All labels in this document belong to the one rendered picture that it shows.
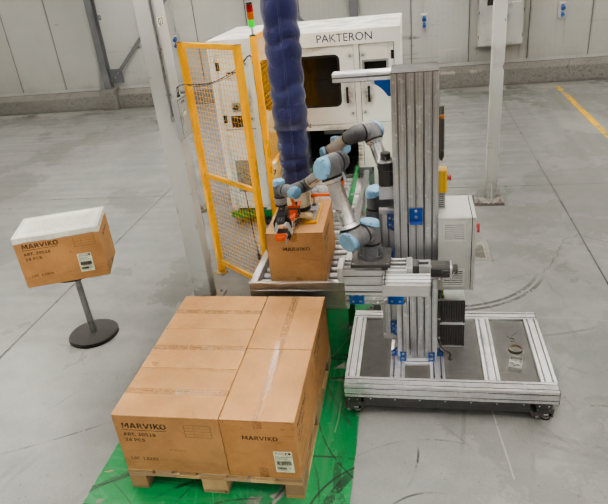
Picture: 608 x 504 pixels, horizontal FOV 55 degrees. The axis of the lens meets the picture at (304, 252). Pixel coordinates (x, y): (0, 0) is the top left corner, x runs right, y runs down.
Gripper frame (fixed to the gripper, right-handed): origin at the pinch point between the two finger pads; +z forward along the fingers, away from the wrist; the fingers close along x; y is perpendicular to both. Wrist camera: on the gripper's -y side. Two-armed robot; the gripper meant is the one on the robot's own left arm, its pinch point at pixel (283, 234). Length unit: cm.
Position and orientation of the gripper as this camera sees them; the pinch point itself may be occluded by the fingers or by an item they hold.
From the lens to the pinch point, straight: 360.4
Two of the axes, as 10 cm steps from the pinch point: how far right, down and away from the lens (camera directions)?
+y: 1.5, -4.6, 8.8
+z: 0.9, 8.9, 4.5
